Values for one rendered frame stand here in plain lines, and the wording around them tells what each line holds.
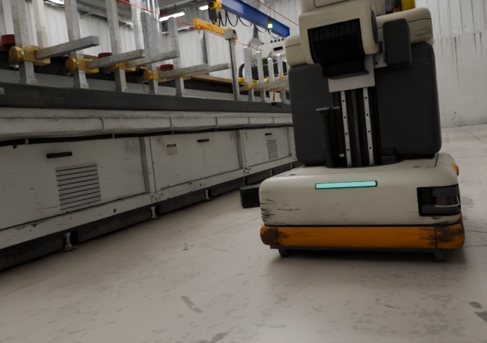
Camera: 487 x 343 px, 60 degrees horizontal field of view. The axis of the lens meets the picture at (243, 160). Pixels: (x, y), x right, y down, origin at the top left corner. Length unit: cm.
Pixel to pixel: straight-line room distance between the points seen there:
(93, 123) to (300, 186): 99
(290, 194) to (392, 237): 34
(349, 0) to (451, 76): 1085
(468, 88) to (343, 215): 1098
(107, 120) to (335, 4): 112
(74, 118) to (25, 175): 32
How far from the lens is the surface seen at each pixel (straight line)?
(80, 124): 191
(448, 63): 1227
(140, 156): 252
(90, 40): 158
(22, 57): 175
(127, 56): 180
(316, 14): 141
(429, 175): 131
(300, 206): 138
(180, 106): 241
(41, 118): 179
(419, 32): 165
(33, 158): 203
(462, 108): 1220
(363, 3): 138
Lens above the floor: 43
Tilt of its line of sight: 3 degrees down
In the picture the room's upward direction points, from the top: 6 degrees counter-clockwise
